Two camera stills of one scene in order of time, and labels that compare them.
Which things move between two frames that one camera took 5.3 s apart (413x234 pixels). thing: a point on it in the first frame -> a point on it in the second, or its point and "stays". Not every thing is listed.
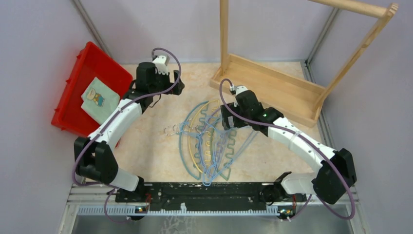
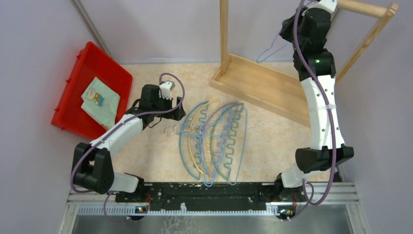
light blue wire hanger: (207, 143) stays
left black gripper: (178, 88) -> (177, 115)
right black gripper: (225, 113) -> (286, 25)
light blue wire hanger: (204, 177) -> (269, 49)
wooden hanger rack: (292, 98) stays
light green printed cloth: (99, 99) stays
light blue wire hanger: (209, 142) -> (226, 145)
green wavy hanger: (222, 149) stays
